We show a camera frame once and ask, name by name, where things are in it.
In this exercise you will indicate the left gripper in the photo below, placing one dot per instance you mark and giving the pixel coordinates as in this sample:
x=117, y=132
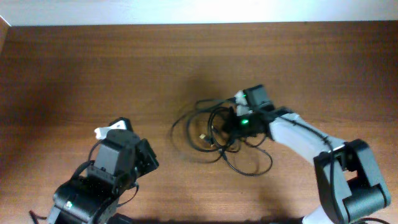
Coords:
x=147, y=150

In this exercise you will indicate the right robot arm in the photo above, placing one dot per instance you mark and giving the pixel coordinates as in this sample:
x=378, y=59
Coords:
x=349, y=180

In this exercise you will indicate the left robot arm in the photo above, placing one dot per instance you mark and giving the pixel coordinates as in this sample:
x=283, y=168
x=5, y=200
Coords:
x=92, y=193

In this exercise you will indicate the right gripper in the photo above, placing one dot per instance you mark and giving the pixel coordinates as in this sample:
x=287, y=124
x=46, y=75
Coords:
x=230, y=129

